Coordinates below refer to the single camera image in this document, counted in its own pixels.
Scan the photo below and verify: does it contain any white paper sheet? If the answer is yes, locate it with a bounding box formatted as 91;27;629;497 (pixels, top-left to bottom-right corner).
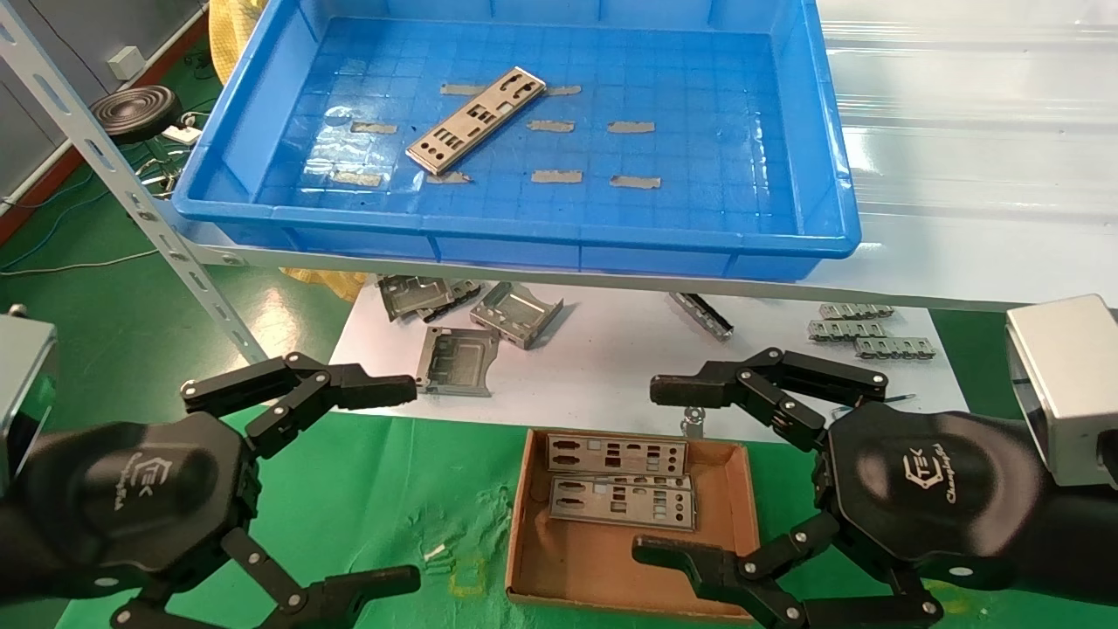
313;278;970;445

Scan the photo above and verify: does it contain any white floor cable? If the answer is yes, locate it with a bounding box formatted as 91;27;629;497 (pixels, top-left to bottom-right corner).
0;250;160;277

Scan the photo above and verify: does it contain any blue plastic tray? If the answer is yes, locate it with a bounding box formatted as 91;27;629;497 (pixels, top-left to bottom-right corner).
170;0;863;282

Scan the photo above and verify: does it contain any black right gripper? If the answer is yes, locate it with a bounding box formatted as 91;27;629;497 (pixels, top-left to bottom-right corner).
632;348;1049;629

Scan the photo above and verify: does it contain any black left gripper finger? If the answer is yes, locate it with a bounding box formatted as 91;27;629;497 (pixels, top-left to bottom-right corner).
181;352;418;460

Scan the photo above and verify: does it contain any black round stool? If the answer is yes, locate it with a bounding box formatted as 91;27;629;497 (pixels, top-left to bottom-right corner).
90;85;183;145

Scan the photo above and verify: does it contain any narrow metal strip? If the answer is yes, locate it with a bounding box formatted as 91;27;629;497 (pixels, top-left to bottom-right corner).
669;292;735;342

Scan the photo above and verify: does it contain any flat grey metal frame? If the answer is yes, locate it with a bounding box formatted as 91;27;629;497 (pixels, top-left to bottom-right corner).
414;327;501;398

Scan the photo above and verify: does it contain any metal IO shield plate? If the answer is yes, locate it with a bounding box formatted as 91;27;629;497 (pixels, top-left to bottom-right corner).
555;474;695;492
406;66;548;176
546;434;688;479
548;476;700;532

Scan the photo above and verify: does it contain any grey metal shelf beam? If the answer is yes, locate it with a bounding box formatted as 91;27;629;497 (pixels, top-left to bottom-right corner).
175;223;1118;313

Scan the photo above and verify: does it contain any shallow cardboard box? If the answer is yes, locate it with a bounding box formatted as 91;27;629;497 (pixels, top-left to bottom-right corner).
505;427;763;621

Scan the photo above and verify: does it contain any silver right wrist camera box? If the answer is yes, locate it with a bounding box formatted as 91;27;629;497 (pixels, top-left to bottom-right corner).
1004;294;1118;488

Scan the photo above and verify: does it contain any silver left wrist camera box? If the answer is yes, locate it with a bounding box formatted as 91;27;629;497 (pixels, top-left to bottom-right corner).
0;314;58;490

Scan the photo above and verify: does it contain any folded metal bracket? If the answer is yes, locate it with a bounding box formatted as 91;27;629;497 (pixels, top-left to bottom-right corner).
470;281;564;350

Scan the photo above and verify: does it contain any grey metal cover plate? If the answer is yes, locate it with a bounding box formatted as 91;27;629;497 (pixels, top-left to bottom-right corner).
418;280;483;322
377;274;455;322

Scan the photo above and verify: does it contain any small metal connector strip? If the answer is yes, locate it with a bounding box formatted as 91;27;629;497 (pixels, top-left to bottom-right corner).
854;336;937;361
818;302;895;321
807;320;887;342

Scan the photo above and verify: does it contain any slotted grey metal post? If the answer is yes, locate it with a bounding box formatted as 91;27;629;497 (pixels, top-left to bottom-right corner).
0;0;268;366

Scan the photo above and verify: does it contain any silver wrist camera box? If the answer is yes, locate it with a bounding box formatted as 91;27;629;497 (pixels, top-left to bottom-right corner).
0;314;58;490
1004;294;1118;488

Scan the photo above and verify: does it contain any green cloth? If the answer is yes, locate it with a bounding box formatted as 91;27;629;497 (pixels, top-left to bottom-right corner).
54;397;1118;629

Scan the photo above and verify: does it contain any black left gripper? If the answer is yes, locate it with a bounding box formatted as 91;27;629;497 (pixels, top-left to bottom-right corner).
9;412;422;629

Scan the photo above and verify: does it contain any blue floor cable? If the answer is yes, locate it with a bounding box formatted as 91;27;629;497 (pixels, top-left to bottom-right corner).
0;179;119;270

